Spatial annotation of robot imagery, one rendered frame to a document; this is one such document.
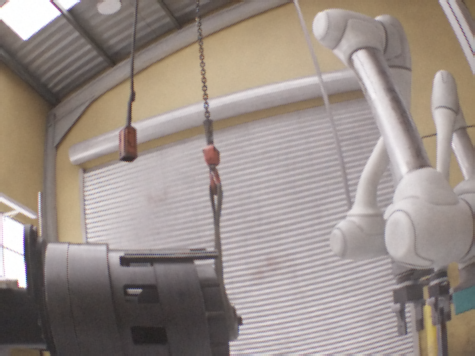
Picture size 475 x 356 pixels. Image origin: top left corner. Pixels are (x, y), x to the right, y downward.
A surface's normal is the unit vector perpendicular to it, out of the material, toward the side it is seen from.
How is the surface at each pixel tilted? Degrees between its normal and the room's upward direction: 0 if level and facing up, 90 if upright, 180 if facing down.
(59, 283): 72
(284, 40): 90
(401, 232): 96
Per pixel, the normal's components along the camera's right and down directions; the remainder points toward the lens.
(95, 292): 0.15, -0.58
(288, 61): -0.28, -0.32
